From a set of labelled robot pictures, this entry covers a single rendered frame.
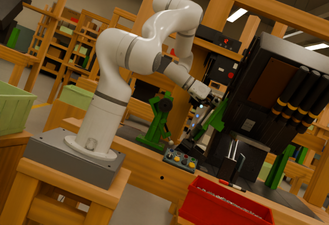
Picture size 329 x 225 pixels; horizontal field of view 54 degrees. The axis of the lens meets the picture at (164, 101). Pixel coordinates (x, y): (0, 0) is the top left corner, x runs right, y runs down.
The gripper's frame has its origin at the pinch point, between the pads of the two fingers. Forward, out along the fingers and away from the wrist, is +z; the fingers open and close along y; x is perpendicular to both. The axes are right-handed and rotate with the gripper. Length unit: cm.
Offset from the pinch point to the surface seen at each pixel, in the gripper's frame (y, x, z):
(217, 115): -11.2, -5.5, 4.7
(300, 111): -8.3, -36.1, 29.4
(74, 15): 634, 694, -487
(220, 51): 27.3, -9.0, -14.0
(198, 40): 25.4, -7.1, -27.9
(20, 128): -73, 11, -61
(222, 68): 23.5, -3.2, -6.8
